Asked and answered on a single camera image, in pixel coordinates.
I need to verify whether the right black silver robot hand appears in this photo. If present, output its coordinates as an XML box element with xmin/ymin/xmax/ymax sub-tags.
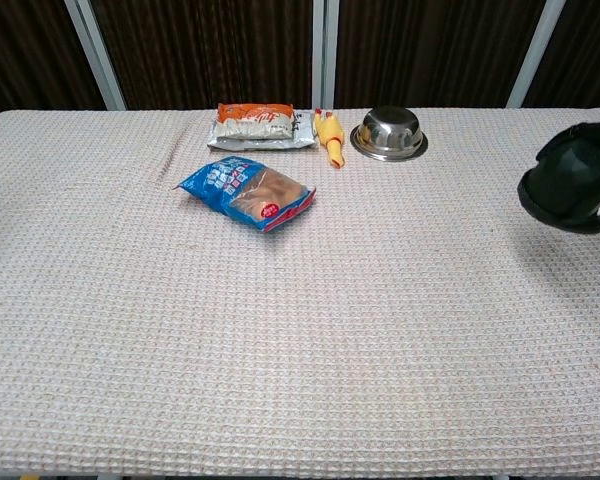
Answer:
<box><xmin>536</xmin><ymin>120</ymin><xmax>600</xmax><ymax>235</ymax></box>

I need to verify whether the black faceted bowl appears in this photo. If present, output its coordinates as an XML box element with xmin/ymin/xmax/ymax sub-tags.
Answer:
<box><xmin>516</xmin><ymin>134</ymin><xmax>600</xmax><ymax>235</ymax></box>

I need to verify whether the dark brown ribbed partition panel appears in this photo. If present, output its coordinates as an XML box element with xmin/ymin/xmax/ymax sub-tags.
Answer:
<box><xmin>523</xmin><ymin>0</ymin><xmax>600</xmax><ymax>110</ymax></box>
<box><xmin>89</xmin><ymin>0</ymin><xmax>315</xmax><ymax>111</ymax></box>
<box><xmin>333</xmin><ymin>0</ymin><xmax>549</xmax><ymax>110</ymax></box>
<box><xmin>0</xmin><ymin>0</ymin><xmax>107</xmax><ymax>129</ymax></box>

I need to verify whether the stainless steel bowl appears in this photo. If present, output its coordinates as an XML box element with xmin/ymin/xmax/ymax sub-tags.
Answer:
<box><xmin>349</xmin><ymin>105</ymin><xmax>429</xmax><ymax>163</ymax></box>

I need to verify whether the yellow rubber chicken toy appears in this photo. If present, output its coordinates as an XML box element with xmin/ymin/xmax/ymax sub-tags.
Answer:
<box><xmin>313</xmin><ymin>106</ymin><xmax>347</xmax><ymax>170</ymax></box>

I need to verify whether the silver white food packet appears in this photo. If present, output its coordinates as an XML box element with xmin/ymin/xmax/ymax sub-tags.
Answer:
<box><xmin>207</xmin><ymin>109</ymin><xmax>319</xmax><ymax>152</ymax></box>

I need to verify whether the orange white snack packet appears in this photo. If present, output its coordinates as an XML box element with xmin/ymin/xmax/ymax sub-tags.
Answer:
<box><xmin>216</xmin><ymin>102</ymin><xmax>296</xmax><ymax>141</ymax></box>

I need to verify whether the blue snack bag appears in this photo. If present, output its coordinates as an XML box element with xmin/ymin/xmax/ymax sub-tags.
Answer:
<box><xmin>173</xmin><ymin>155</ymin><xmax>317</xmax><ymax>233</ymax></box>

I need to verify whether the beige waffle tablecloth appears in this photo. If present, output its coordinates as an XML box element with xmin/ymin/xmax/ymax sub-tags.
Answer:
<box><xmin>0</xmin><ymin>107</ymin><xmax>600</xmax><ymax>479</ymax></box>

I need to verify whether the grey metal partition post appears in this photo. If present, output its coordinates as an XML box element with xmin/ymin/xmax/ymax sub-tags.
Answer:
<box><xmin>506</xmin><ymin>0</ymin><xmax>567</xmax><ymax>109</ymax></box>
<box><xmin>63</xmin><ymin>0</ymin><xmax>128</xmax><ymax>112</ymax></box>
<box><xmin>311</xmin><ymin>0</ymin><xmax>340</xmax><ymax>110</ymax></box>

